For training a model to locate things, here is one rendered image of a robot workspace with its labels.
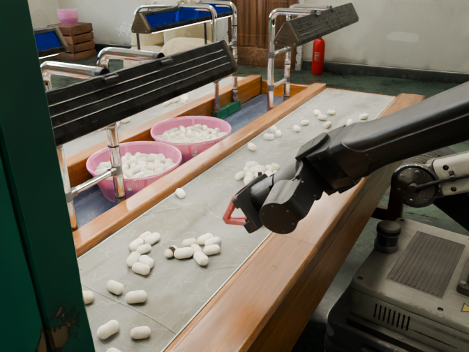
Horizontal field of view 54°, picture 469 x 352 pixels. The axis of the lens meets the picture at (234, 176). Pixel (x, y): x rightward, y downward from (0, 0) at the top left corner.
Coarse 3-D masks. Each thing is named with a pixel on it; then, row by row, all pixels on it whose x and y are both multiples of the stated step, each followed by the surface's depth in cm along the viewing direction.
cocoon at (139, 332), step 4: (136, 328) 73; (140, 328) 73; (144, 328) 73; (148, 328) 73; (132, 332) 72; (136, 332) 72; (140, 332) 72; (144, 332) 72; (148, 332) 73; (132, 336) 72; (136, 336) 72; (140, 336) 72; (144, 336) 72; (148, 336) 73
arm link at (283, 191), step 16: (304, 144) 70; (320, 144) 65; (304, 160) 68; (304, 176) 66; (320, 176) 69; (272, 192) 67; (288, 192) 65; (304, 192) 65; (320, 192) 67; (272, 208) 64; (288, 208) 63; (304, 208) 64; (272, 224) 66; (288, 224) 65
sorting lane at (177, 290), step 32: (320, 96) 195; (352, 96) 194; (384, 96) 194; (288, 128) 160; (320, 128) 160; (224, 160) 136; (256, 160) 136; (288, 160) 136; (192, 192) 118; (224, 192) 118; (128, 224) 104; (160, 224) 104; (192, 224) 104; (224, 224) 104; (96, 256) 93; (160, 256) 93; (192, 256) 93; (224, 256) 93; (96, 288) 84; (128, 288) 84; (160, 288) 84; (192, 288) 84; (96, 320) 77; (128, 320) 77; (160, 320) 77; (192, 320) 77
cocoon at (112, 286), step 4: (112, 280) 83; (108, 284) 82; (112, 284) 82; (116, 284) 82; (120, 284) 82; (108, 288) 82; (112, 288) 82; (116, 288) 82; (120, 288) 82; (112, 292) 82; (116, 292) 82; (120, 292) 82
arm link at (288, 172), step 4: (296, 160) 71; (288, 164) 72; (292, 164) 70; (296, 164) 70; (284, 168) 72; (288, 168) 71; (292, 168) 70; (296, 168) 69; (276, 172) 73; (280, 172) 72; (284, 172) 71; (288, 172) 70; (292, 172) 69; (296, 172) 69; (276, 176) 72; (280, 176) 71; (284, 176) 71; (288, 176) 70; (292, 176) 69; (276, 180) 72; (280, 180) 71; (292, 180) 68
